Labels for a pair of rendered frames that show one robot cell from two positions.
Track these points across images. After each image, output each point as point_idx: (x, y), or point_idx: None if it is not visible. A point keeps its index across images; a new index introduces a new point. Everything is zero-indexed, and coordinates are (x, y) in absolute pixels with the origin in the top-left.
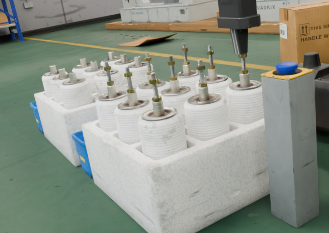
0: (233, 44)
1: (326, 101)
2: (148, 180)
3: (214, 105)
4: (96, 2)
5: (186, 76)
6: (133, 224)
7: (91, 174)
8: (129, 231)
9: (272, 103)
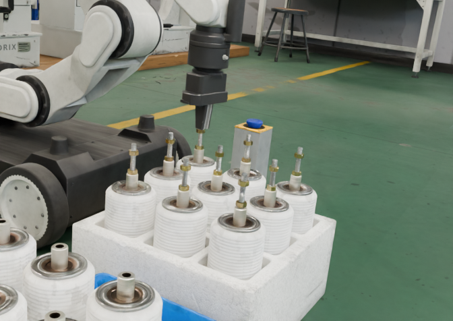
0: (204, 121)
1: (111, 177)
2: (331, 235)
3: None
4: None
5: (145, 186)
6: (306, 319)
7: None
8: (318, 319)
9: (263, 151)
